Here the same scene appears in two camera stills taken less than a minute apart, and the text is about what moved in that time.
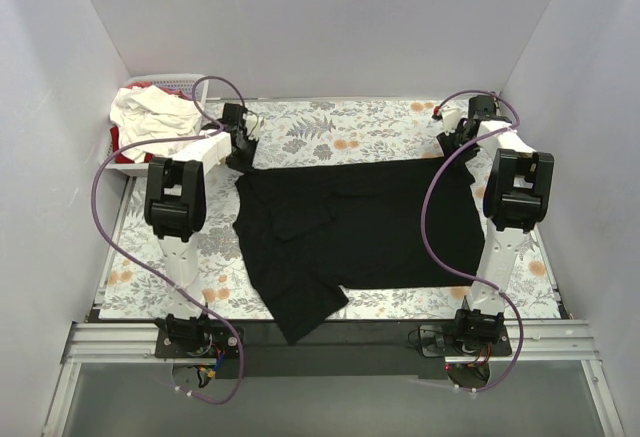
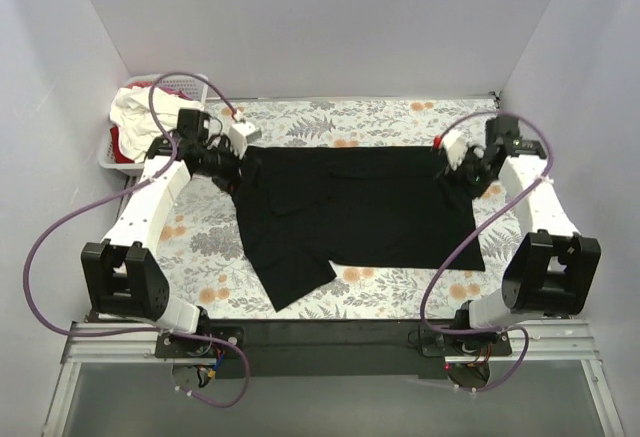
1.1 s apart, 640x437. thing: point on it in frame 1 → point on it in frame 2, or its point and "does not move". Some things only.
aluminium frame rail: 533,342 does not move
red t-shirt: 119,153 does not move
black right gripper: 455,144 → 454,175
